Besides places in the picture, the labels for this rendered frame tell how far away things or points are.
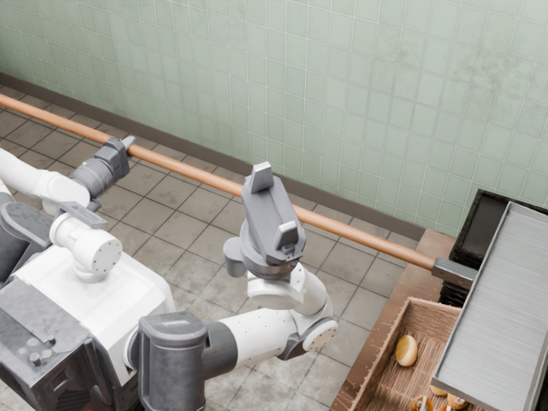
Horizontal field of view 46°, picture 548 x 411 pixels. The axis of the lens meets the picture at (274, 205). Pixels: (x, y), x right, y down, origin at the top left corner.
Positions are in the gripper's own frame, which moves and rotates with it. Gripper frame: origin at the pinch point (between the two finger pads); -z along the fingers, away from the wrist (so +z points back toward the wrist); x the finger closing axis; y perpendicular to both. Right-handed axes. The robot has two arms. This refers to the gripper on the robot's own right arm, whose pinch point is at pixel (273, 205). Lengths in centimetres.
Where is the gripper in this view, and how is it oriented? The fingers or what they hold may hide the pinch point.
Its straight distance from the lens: 79.2
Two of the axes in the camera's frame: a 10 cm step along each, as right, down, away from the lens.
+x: -3.7, -8.6, 3.5
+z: -0.3, 3.9, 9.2
